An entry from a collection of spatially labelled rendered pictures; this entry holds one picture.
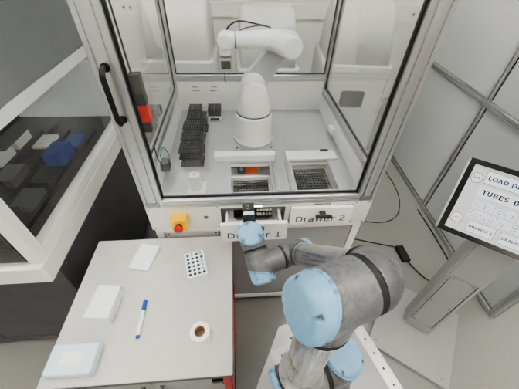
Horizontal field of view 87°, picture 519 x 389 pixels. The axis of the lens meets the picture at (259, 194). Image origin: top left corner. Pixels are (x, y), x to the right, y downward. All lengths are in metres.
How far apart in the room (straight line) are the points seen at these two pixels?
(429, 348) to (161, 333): 1.58
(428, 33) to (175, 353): 1.29
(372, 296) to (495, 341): 1.98
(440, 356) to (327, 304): 1.74
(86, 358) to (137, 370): 0.17
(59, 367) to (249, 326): 1.09
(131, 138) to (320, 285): 0.82
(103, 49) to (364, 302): 0.89
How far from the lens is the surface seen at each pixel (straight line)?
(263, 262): 0.84
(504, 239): 1.41
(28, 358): 2.29
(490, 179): 1.39
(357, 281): 0.49
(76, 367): 1.19
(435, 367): 2.13
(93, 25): 0.95
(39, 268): 1.34
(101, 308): 1.23
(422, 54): 1.05
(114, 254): 1.42
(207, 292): 1.20
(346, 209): 1.33
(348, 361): 0.89
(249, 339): 1.92
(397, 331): 2.11
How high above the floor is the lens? 1.82
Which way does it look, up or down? 44 degrees down
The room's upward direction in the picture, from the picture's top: 2 degrees clockwise
